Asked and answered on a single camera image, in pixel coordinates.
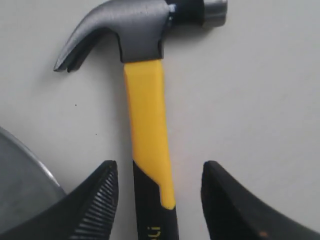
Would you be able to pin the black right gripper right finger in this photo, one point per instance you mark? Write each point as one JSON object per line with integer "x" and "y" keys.
{"x": 232, "y": 212}

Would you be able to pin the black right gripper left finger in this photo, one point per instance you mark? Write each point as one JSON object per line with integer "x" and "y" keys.
{"x": 87, "y": 213}

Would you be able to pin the yellow black claw hammer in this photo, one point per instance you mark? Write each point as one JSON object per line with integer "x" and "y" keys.
{"x": 140, "y": 27}

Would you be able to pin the round stainless steel plate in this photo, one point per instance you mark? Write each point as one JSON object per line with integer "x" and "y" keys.
{"x": 27, "y": 187}

